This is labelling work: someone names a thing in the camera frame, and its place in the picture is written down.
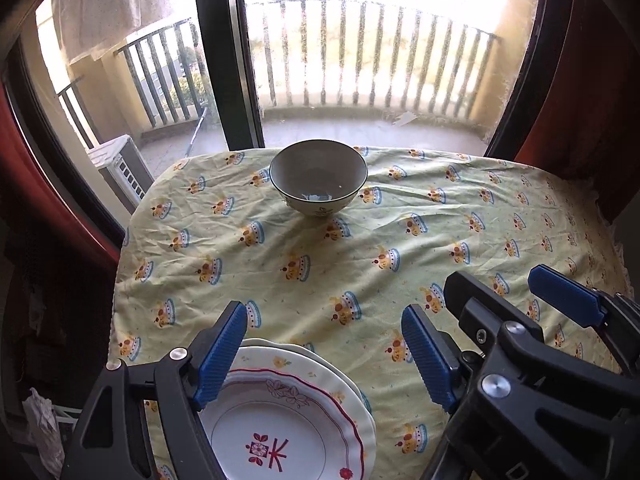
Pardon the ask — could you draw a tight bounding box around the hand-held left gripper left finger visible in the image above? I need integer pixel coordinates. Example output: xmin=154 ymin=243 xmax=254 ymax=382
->
xmin=60 ymin=301 xmax=249 ymax=480

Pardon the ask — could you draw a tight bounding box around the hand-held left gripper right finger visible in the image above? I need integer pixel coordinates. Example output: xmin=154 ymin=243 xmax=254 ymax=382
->
xmin=401 ymin=304 xmax=482 ymax=480

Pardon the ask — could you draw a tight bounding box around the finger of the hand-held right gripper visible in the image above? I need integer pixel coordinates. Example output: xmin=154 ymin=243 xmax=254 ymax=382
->
xmin=528 ymin=264 xmax=640 ymax=377
xmin=443 ymin=270 xmax=640 ymax=480

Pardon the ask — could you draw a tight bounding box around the red-rimmed white plate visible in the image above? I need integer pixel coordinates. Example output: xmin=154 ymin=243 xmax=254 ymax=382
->
xmin=199 ymin=367 xmax=369 ymax=480

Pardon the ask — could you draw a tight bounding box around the plain white plate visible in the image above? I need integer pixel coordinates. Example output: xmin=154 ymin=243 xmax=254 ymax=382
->
xmin=239 ymin=338 xmax=379 ymax=461

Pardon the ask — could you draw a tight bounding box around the cream floral bowl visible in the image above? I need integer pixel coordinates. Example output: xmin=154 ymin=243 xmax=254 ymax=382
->
xmin=268 ymin=139 xmax=369 ymax=219

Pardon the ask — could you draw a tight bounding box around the yellow printed tablecloth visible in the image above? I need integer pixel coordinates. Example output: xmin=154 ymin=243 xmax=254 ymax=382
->
xmin=112 ymin=145 xmax=632 ymax=480

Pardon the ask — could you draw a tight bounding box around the white plastic bag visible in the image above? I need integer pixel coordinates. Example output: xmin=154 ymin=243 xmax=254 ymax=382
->
xmin=21 ymin=386 xmax=67 ymax=477

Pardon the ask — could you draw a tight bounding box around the red curtain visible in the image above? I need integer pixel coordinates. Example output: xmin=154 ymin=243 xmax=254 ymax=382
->
xmin=514 ymin=0 xmax=640 ymax=223
xmin=0 ymin=77 xmax=128 ymax=273

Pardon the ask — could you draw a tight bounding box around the outdoor air conditioner unit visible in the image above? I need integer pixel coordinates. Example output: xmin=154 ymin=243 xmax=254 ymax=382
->
xmin=84 ymin=133 xmax=157 ymax=212

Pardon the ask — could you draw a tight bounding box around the white balcony balustrade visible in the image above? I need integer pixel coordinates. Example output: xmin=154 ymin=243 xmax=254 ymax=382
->
xmin=246 ymin=0 xmax=502 ymax=117

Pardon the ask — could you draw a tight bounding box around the dark metal balcony railing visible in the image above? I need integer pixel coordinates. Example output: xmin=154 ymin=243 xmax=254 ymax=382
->
xmin=56 ymin=16 xmax=212 ymax=137

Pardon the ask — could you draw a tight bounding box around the white hanging cloth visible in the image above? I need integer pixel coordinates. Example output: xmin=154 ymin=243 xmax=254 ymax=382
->
xmin=51 ymin=0 xmax=175 ymax=65

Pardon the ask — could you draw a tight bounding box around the long-handled pole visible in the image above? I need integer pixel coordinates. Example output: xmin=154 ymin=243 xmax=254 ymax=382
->
xmin=181 ymin=104 xmax=209 ymax=157

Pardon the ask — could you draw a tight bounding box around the dark window frame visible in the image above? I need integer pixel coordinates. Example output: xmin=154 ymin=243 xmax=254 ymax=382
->
xmin=191 ymin=0 xmax=267 ymax=152

